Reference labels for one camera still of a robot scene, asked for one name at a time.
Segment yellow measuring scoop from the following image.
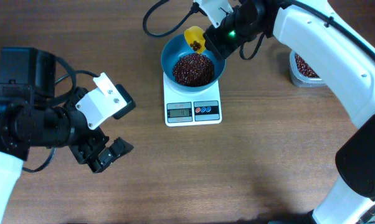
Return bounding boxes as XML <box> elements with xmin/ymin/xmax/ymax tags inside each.
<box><xmin>184</xmin><ymin>26</ymin><xmax>206</xmax><ymax>54</ymax></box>

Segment red beans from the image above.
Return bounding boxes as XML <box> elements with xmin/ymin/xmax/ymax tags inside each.
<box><xmin>173</xmin><ymin>53</ymin><xmax>215</xmax><ymax>87</ymax></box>

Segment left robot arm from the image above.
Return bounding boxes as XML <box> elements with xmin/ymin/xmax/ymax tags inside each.
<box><xmin>0</xmin><ymin>47</ymin><xmax>136</xmax><ymax>223</ymax></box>

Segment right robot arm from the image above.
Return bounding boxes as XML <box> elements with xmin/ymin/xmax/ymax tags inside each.
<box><xmin>199</xmin><ymin>0</ymin><xmax>375</xmax><ymax>223</ymax></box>

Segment white digital kitchen scale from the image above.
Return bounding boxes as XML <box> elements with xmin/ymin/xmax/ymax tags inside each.
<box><xmin>163</xmin><ymin>75</ymin><xmax>222</xmax><ymax>127</ymax></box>

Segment blue plastic bowl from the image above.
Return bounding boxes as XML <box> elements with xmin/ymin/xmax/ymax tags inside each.
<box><xmin>161</xmin><ymin>34</ymin><xmax>226</xmax><ymax>92</ymax></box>

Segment clear plastic container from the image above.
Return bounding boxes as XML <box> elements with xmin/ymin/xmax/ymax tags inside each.
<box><xmin>289</xmin><ymin>50</ymin><xmax>326</xmax><ymax>88</ymax></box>

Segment left black cable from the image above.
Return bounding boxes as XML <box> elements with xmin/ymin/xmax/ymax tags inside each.
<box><xmin>21</xmin><ymin>55</ymin><xmax>100</xmax><ymax>174</ymax></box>

